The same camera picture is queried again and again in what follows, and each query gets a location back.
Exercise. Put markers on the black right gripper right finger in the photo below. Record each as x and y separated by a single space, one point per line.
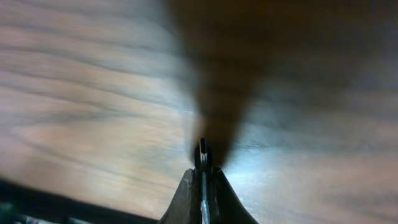
228 209

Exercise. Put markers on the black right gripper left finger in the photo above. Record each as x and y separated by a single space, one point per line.
185 205

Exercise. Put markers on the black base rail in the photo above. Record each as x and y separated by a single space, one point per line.
24 205

